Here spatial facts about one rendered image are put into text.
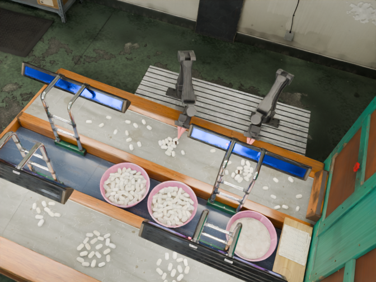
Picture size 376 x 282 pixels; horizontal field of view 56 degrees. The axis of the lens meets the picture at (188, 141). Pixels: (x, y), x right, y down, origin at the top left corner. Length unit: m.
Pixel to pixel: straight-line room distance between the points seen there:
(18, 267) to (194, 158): 1.05
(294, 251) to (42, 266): 1.22
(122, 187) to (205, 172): 0.47
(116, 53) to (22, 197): 2.10
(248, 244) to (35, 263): 1.04
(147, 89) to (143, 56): 1.26
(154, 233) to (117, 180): 0.59
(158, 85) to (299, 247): 1.39
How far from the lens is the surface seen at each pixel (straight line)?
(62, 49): 3.87
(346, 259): 1.51
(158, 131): 2.17
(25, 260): 1.89
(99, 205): 1.92
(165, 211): 1.91
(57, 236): 1.92
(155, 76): 2.57
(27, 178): 1.68
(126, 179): 2.00
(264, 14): 3.82
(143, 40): 3.91
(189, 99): 2.09
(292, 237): 1.95
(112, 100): 1.87
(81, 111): 2.30
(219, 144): 1.75
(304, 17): 3.80
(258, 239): 1.94
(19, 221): 2.00
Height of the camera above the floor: 2.49
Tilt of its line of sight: 55 degrees down
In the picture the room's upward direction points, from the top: 9 degrees clockwise
